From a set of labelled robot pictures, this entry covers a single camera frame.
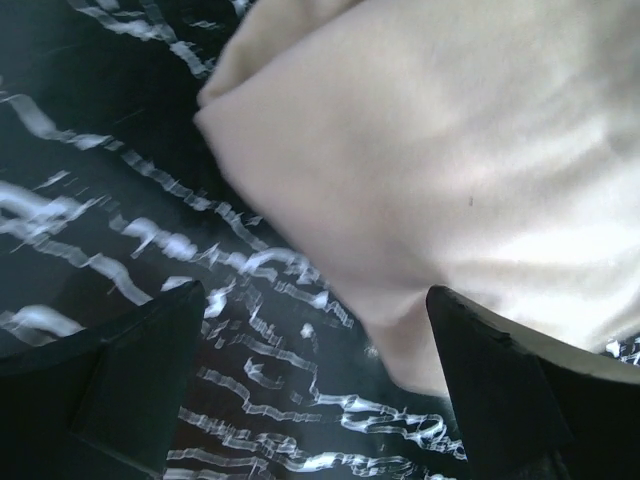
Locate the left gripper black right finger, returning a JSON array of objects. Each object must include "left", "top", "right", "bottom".
[{"left": 426, "top": 286, "right": 639, "bottom": 479}]

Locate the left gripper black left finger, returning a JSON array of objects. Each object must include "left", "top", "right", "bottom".
[{"left": 1, "top": 281, "right": 206, "bottom": 479}]

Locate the beige t shirt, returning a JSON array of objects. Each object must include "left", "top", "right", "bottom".
[{"left": 195, "top": 1, "right": 639, "bottom": 395}]

